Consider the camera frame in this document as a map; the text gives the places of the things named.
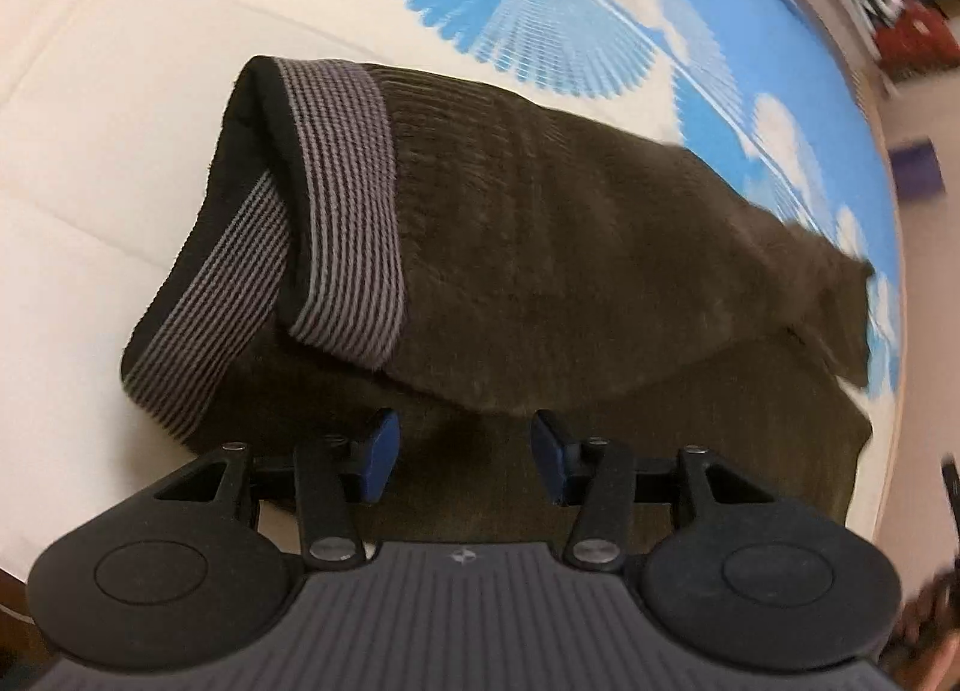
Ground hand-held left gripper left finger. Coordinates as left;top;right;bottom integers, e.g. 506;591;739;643
142;408;401;572

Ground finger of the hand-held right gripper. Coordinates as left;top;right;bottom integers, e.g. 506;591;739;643
940;458;960;568

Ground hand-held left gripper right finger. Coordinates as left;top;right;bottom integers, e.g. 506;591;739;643
531;409;788;573

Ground dark brown corduroy pants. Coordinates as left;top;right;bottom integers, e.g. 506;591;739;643
120;55;877;548

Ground person's right hand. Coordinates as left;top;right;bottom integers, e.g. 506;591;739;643
883;569;960;691

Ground blue white printed bed sheet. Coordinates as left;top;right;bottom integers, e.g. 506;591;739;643
0;0;905;587

